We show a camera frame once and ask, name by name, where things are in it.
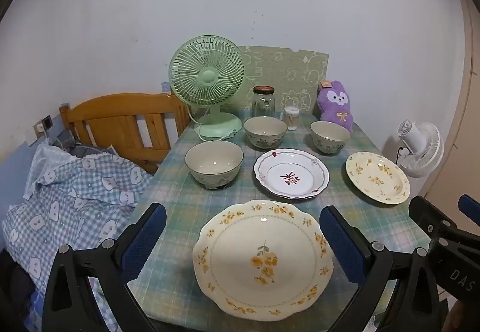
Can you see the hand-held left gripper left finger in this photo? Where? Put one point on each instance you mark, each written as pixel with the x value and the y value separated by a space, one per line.
pixel 144 238

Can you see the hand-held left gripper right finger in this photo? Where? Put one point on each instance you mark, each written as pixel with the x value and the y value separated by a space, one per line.
pixel 343 242

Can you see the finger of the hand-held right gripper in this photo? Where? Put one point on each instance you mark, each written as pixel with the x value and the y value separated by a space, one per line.
pixel 471 206
pixel 427 215

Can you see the small yellow flower plate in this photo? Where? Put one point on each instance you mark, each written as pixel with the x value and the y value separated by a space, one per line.
pixel 377 178

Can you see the large yellow flower plate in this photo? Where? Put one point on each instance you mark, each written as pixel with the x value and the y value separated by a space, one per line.
pixel 262 260

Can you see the white plate with red pattern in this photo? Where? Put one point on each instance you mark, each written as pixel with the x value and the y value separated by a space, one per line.
pixel 290 176

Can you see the large beige ceramic bowl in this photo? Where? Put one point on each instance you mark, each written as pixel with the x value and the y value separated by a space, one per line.
pixel 213 161

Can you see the beige floral ceramic bowl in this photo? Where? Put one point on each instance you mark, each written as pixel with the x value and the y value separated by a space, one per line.
pixel 330 137
pixel 265 131

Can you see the plaid green tablecloth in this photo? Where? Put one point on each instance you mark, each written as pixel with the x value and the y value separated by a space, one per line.
pixel 176 204

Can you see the white clip fan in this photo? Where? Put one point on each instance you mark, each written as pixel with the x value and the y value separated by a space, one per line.
pixel 422 148

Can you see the blue checkered blanket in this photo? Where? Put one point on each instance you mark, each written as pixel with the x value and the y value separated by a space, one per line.
pixel 75 197

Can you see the beige cabinet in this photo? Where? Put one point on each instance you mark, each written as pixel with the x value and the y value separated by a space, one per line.
pixel 465 92

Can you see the wooden headboard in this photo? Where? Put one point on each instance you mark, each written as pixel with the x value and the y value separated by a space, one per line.
pixel 120 122

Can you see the grey cloth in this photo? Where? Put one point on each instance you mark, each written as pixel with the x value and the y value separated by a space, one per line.
pixel 71 144

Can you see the cotton swab container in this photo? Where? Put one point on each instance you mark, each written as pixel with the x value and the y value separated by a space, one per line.
pixel 291 119

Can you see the purple plush bunny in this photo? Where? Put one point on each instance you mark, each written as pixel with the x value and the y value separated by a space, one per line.
pixel 335 107

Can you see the glass jar with dark lid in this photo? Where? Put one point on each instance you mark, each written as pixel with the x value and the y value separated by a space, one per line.
pixel 264 103

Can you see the green desk fan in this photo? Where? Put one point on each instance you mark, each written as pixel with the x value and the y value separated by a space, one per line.
pixel 208 77

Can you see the green patterned board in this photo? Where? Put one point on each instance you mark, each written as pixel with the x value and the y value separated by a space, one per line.
pixel 285 69

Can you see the wall socket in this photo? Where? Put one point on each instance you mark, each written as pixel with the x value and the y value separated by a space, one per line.
pixel 43 125

